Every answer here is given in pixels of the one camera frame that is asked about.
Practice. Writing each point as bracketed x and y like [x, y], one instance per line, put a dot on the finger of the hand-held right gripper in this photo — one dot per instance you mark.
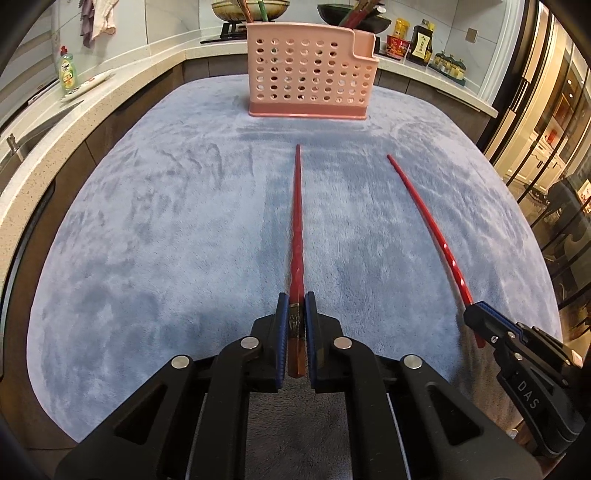
[480, 323]
[496, 314]

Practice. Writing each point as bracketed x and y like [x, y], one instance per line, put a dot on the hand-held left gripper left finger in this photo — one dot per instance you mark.
[281, 341]

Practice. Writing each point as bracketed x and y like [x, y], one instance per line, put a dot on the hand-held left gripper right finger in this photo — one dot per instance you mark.
[311, 341]

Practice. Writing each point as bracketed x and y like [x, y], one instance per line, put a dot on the bright red chopstick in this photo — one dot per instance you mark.
[434, 230]
[297, 240]

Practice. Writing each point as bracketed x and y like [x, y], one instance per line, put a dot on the pink perforated utensil holder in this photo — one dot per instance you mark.
[304, 69]

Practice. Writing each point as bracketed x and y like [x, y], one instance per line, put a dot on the glass-door cabinet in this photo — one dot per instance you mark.
[554, 138]

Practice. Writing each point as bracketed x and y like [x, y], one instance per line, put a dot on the rack of spice jars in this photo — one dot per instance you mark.
[449, 68]

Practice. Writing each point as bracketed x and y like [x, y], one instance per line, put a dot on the dark soy sauce bottle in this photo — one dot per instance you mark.
[422, 46]

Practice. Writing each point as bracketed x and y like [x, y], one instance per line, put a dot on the red sauce container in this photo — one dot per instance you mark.
[398, 46]

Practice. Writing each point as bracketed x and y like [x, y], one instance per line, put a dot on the black gas stove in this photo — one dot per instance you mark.
[226, 32]

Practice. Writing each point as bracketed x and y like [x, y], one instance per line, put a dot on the white tray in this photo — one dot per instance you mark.
[90, 85]

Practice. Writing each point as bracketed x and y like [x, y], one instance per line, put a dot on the steel sink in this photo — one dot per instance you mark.
[37, 129]

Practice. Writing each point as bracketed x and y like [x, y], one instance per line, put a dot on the black wok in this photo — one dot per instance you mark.
[332, 16]

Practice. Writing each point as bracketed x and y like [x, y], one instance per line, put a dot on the metal faucet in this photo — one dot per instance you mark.
[11, 145]

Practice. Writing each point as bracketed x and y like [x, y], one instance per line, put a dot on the beige frying pan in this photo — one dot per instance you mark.
[277, 7]

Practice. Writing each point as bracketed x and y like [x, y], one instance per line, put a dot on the green dish soap bottle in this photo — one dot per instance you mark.
[68, 69]

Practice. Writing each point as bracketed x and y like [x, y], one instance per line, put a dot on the pink hanging cloth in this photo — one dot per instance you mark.
[102, 18]

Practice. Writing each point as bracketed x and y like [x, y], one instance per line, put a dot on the purple hanging cloth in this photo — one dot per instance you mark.
[86, 21]

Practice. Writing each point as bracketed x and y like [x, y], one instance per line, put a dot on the wall outlet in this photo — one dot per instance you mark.
[472, 35]

